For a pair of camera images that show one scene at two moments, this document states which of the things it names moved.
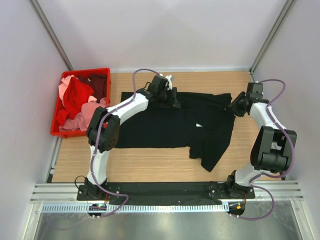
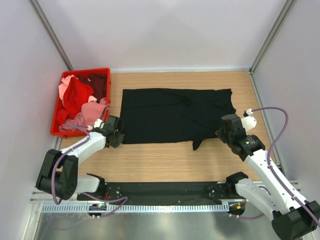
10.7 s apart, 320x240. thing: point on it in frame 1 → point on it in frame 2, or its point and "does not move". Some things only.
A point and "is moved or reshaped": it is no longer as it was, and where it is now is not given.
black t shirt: [204, 123] is moved or reshaped
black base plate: [208, 193] does not move
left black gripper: [173, 101] → [119, 140]
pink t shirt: [82, 120] does not move
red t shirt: [75, 93] does not move
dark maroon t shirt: [98, 82] does not move
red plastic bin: [103, 71] does not move
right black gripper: [233, 105] → [220, 134]
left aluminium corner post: [38, 8] does not move
